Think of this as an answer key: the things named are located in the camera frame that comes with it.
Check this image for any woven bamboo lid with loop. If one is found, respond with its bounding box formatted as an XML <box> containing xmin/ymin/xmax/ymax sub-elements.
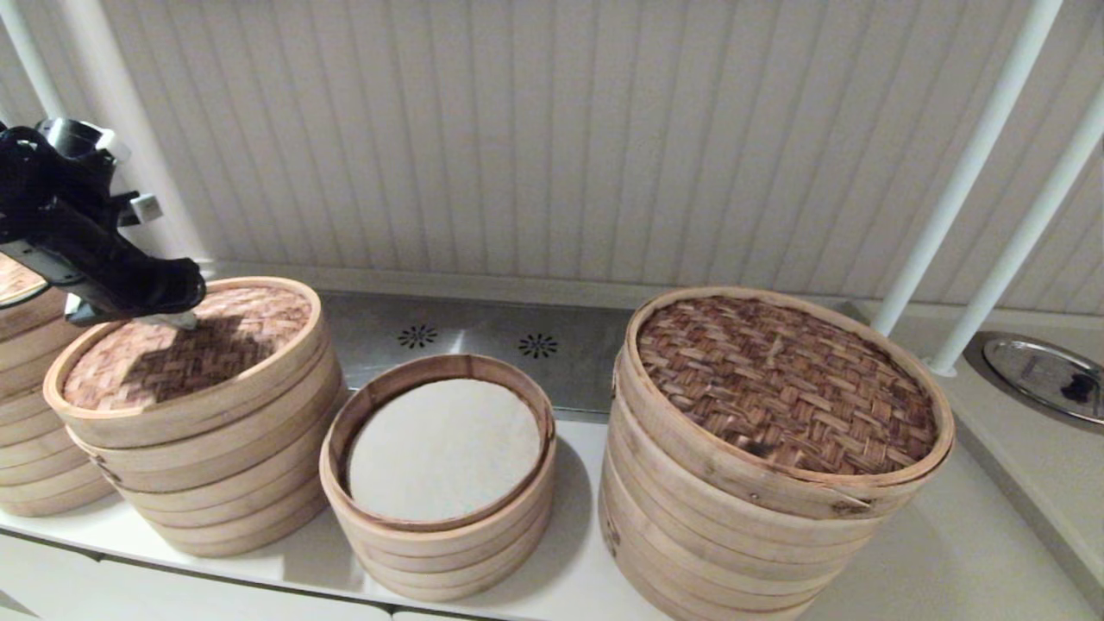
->
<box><xmin>43</xmin><ymin>276</ymin><xmax>325</xmax><ymax>449</ymax></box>

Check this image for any white round steamer liner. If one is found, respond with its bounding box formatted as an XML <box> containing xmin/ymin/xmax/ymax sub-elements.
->
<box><xmin>347</xmin><ymin>378</ymin><xmax>543</xmax><ymax>524</ymax></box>

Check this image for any small bamboo steamer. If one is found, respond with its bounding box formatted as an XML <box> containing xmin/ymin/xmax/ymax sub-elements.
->
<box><xmin>319</xmin><ymin>354</ymin><xmax>557</xmax><ymax>602</ymax></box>

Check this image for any large bamboo steamer basket stack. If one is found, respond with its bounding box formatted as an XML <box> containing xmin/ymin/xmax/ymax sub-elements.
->
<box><xmin>598</xmin><ymin>371</ymin><xmax>889</xmax><ymax>621</ymax></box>

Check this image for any large dark-lidded bamboo steamer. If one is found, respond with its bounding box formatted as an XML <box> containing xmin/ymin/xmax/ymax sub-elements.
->
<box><xmin>614</xmin><ymin>286</ymin><xmax>957</xmax><ymax>521</ymax></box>

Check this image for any thin white pole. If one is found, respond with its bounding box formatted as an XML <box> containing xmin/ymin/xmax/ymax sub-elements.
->
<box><xmin>0</xmin><ymin>0</ymin><xmax>66</xmax><ymax>126</ymax></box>
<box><xmin>871</xmin><ymin>0</ymin><xmax>1066</xmax><ymax>337</ymax></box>
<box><xmin>927</xmin><ymin>86</ymin><xmax>1104</xmax><ymax>378</ymax></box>

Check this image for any stainless steel vent panel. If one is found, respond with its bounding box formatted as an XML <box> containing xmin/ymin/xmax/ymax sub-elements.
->
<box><xmin>319</xmin><ymin>292</ymin><xmax>637</xmax><ymax>415</ymax></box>

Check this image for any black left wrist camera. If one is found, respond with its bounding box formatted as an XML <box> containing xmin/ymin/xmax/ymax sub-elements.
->
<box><xmin>34</xmin><ymin>116</ymin><xmax>165</xmax><ymax>227</ymax></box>

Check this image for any thick white post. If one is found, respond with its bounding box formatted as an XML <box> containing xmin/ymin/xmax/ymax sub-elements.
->
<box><xmin>52</xmin><ymin>0</ymin><xmax>212</xmax><ymax>264</ymax></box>

